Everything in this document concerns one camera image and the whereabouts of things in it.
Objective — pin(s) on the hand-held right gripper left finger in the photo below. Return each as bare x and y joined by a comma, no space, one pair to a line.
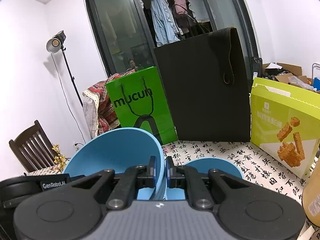
153,172

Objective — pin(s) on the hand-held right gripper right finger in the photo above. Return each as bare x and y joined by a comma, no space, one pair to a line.
169,172

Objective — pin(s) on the blue bowl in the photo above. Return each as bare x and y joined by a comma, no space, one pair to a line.
212,163
112,150

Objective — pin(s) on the dark wooden chair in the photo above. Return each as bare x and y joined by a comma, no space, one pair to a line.
30,147

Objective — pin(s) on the yellow flower branch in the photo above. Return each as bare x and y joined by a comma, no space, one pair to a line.
60,158

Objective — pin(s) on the calligraphy print tablecloth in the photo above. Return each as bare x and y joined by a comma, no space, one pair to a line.
225,152

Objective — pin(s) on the red patterned blanket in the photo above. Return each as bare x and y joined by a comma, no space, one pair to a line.
105,110

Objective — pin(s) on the green paper bag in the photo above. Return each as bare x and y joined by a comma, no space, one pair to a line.
140,92

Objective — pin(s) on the grey quilted cushion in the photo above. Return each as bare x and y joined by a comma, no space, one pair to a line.
90,115

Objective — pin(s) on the black paper bag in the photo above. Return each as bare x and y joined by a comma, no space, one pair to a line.
200,92

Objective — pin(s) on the yellow-green snack box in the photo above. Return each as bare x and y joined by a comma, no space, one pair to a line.
280,110

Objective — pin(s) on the yellow bottle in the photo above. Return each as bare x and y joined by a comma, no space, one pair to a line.
312,200

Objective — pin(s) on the studio light on stand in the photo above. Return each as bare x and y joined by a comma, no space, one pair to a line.
53,44

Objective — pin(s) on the black framed sliding glass door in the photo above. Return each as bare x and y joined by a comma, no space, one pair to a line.
112,30

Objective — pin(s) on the light blue hanging shirt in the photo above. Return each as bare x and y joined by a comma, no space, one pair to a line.
162,22

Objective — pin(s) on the open cardboard box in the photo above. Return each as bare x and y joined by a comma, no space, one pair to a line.
282,72

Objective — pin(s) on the white hanging garment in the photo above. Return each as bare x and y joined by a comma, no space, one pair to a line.
200,5

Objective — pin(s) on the pink hanging garment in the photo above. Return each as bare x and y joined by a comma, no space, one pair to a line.
180,2

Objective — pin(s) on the white metal rack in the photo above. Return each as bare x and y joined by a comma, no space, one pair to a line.
315,67

